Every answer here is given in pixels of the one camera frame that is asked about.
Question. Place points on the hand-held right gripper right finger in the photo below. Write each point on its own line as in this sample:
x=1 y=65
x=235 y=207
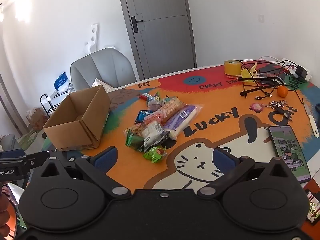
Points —
x=223 y=159

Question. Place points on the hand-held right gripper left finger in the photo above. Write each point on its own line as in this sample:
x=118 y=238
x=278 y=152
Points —
x=107 y=158

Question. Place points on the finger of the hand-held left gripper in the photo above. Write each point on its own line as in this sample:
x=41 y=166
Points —
x=12 y=153
x=37 y=158

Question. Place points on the dark green snack packet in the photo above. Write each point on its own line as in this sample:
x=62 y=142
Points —
x=133 y=141

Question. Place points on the brown snack packet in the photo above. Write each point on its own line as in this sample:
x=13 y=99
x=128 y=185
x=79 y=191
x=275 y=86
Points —
x=136 y=128

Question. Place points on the cardboard box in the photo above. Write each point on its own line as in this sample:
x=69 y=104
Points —
x=72 y=132

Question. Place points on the bright green snack packet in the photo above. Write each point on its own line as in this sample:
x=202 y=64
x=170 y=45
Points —
x=155 y=153

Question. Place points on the white cracker packet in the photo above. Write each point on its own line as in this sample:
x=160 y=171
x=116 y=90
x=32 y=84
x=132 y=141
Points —
x=153 y=132

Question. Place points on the blue snack packet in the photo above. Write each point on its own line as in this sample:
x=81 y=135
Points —
x=142 y=115

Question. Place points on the purple wafer packet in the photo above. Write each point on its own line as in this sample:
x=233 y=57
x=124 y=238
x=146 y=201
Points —
x=181 y=117

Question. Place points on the red snack packet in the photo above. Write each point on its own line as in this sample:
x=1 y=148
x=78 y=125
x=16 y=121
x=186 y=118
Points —
x=145 y=96

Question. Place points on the orange cracker packet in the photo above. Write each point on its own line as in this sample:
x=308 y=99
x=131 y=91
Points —
x=165 y=110

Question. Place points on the person's left hand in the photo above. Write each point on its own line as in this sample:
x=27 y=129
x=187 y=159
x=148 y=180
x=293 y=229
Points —
x=3 y=230

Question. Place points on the grey sofa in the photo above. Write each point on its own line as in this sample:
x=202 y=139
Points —
x=8 y=142

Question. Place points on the green floor mat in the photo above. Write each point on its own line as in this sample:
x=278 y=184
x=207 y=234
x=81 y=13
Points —
x=28 y=138

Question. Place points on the brown floor carton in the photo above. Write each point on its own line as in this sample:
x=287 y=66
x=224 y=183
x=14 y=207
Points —
x=36 y=118

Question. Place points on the black shoe rack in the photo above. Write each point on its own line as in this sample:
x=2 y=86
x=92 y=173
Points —
x=46 y=102

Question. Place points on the colourful printed table mat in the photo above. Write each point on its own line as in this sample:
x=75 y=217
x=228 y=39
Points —
x=225 y=100

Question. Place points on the black smartphone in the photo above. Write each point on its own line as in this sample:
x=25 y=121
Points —
x=290 y=152

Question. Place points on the white patterned cushion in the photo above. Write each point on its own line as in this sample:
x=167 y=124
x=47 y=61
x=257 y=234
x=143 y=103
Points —
x=101 y=84

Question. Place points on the bunch of keys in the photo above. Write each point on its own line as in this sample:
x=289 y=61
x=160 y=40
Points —
x=280 y=107

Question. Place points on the blue plastic bag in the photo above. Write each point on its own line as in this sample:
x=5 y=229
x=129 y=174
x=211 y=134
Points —
x=60 y=81

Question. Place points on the yellow plastic toy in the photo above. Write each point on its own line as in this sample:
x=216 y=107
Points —
x=246 y=73

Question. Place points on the orange tangerine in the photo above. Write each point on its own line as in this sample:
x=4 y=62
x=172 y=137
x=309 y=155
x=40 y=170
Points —
x=282 y=91

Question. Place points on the yellow tape roll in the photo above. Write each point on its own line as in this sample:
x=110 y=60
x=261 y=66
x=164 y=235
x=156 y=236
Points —
x=232 y=68

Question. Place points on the grey armchair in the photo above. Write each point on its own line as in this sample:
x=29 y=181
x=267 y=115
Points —
x=110 y=65

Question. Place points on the black-framed screen device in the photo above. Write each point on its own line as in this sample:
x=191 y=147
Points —
x=312 y=205

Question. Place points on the black charger block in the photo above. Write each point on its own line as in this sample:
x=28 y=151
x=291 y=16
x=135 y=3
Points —
x=301 y=72

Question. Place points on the white power strip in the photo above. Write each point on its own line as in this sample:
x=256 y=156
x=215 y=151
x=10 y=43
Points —
x=287 y=61

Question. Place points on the white foam board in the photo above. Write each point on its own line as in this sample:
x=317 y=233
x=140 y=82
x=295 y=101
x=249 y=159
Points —
x=92 y=37

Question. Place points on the grey door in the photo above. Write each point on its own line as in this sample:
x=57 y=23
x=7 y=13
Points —
x=160 y=30

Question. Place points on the white wall hook plate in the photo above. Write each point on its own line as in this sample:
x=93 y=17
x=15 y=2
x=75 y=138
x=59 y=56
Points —
x=261 y=18

